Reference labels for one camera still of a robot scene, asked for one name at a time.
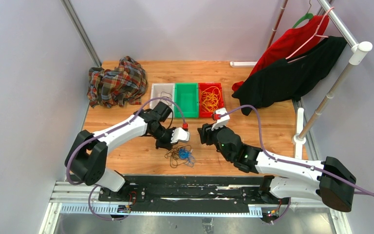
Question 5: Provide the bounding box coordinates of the black shirt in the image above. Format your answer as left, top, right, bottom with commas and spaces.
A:
232, 36, 347, 109

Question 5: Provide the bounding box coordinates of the cable bundle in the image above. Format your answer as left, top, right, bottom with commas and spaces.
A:
164, 144, 197, 169

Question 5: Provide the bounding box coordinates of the white plastic bin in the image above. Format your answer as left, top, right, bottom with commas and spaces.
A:
150, 83, 175, 110

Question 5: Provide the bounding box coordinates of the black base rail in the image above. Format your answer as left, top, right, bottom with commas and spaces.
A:
98, 175, 289, 214

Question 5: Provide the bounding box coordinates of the red plastic bin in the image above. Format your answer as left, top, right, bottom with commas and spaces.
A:
198, 82, 224, 118

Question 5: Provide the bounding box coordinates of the pink hanger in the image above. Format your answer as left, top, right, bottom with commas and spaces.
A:
285, 7, 335, 60

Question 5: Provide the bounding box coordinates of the green plastic bin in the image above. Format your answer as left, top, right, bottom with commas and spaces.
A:
174, 83, 199, 118

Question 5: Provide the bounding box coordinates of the metal corner post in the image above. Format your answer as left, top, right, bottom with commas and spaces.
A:
61, 0, 102, 67

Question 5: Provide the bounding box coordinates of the metal clothes rack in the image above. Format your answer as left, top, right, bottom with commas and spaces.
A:
267, 0, 374, 144

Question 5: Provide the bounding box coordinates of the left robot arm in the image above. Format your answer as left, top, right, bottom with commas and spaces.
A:
65, 102, 190, 201

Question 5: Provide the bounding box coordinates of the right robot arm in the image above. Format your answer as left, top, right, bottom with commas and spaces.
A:
197, 124, 356, 212

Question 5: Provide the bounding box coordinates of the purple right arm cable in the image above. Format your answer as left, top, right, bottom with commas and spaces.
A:
212, 104, 374, 223

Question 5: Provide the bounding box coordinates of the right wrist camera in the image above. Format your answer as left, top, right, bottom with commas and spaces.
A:
211, 107, 230, 131

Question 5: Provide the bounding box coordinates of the red shirt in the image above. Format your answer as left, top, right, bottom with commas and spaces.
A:
250, 16, 329, 75

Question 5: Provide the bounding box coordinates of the plaid flannel shirt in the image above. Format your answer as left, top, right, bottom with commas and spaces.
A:
87, 56, 148, 108

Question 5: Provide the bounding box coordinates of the yellow cable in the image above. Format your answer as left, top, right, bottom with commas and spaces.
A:
200, 85, 223, 114

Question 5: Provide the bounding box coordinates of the green hanger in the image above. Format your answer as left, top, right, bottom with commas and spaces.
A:
292, 0, 314, 28

